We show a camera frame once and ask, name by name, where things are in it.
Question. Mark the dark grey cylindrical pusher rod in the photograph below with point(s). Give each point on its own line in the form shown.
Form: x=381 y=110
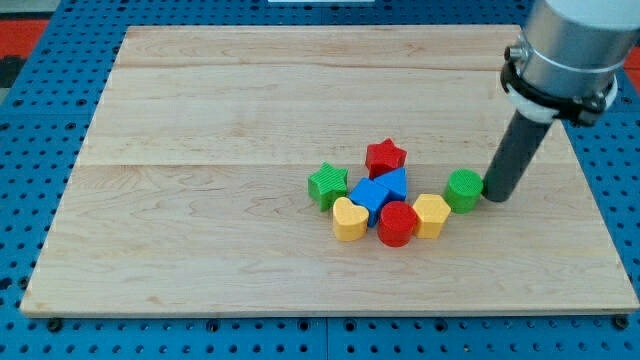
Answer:
x=517 y=148

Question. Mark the red star block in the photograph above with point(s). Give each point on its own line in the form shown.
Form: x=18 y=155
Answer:
x=384 y=157

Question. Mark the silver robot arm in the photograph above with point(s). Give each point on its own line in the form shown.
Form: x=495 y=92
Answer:
x=563 y=66

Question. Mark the light wooden board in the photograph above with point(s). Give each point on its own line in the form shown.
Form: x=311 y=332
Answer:
x=188 y=198

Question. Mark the green cylinder block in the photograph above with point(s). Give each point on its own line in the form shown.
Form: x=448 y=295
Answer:
x=463 y=190

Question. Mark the yellow hexagon block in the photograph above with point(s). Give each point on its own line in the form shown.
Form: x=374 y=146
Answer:
x=432 y=212

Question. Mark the yellow heart block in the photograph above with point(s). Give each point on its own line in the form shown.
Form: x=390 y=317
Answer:
x=349 y=220

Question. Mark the red cylinder block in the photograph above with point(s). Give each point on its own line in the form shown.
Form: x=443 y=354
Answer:
x=396 y=224

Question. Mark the green star block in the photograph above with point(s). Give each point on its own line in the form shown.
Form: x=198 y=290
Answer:
x=327 y=184

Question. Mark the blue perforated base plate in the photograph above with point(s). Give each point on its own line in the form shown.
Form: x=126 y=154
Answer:
x=44 y=116

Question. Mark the blue cube block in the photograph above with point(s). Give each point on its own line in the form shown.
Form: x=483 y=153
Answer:
x=371 y=196

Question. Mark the blue triangle block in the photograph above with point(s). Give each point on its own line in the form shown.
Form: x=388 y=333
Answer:
x=395 y=182

